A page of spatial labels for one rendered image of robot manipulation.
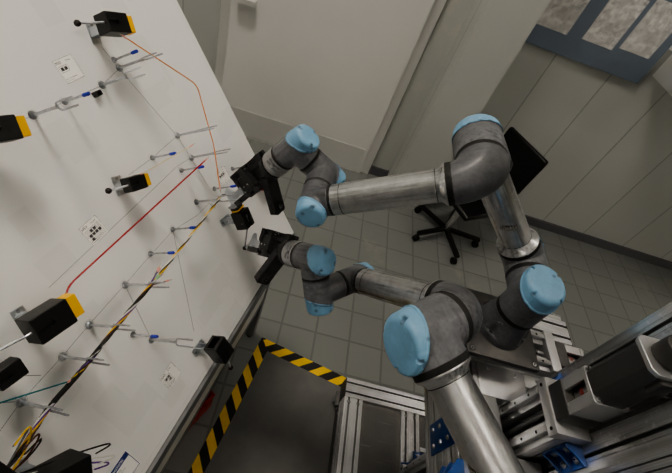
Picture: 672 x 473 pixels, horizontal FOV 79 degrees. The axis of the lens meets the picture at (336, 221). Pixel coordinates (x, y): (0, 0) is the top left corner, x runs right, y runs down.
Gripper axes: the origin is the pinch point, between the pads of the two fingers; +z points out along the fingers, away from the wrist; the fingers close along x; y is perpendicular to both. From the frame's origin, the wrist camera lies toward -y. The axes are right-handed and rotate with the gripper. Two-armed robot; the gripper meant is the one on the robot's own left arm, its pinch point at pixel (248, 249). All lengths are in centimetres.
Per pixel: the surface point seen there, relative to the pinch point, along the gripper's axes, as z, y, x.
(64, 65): -4, 27, 61
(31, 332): -26, -23, 56
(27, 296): -15, -20, 55
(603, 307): -40, 29, -303
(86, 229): -9.0, -5.1, 48.1
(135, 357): -10.9, -31.7, 29.7
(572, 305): -25, 23, -277
